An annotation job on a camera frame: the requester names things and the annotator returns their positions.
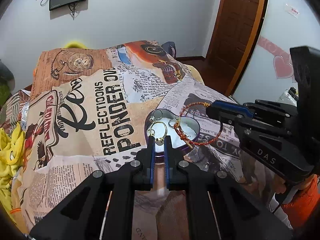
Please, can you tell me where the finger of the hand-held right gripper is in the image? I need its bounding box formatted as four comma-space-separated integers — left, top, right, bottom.
212, 99, 297, 123
206, 105, 253, 128

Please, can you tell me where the white heart-print wardrobe door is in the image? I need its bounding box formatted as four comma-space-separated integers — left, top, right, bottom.
231, 0, 320, 107

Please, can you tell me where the dark blue bag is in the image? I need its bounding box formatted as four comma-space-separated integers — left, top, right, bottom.
161, 41, 178, 58

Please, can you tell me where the gold hoop earring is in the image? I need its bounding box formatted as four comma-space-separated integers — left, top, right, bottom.
149, 121, 167, 143

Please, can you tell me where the purple heart-shaped tin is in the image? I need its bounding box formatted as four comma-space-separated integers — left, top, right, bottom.
145, 108, 201, 164

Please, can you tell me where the white paper label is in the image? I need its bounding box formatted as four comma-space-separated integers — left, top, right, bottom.
285, 3, 301, 18

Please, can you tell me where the red braided bracelet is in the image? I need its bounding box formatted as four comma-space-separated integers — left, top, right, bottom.
173, 101, 225, 148

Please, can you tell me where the striped patchwork cloth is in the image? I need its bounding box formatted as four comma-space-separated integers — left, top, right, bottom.
4, 89, 33, 132

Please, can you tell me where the brown wooden door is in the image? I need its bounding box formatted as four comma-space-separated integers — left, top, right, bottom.
204, 0, 268, 96

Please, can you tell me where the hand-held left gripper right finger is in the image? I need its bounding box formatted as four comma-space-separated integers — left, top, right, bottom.
164, 135, 293, 240

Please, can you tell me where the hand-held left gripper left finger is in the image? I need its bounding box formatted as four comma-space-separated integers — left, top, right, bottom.
29, 135, 157, 240

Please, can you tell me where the green bag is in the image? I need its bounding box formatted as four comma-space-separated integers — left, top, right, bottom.
0, 82, 13, 107

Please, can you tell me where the printed newspaper-pattern blanket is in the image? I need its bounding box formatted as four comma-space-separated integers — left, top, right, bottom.
5, 40, 250, 240

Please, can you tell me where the yellow cloth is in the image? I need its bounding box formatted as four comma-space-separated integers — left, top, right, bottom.
0, 124, 26, 207

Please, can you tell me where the person's right forearm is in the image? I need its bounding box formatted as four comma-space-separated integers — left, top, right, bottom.
279, 174, 320, 231

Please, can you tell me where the yellow hoop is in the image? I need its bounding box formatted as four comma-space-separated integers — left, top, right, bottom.
65, 39, 87, 49

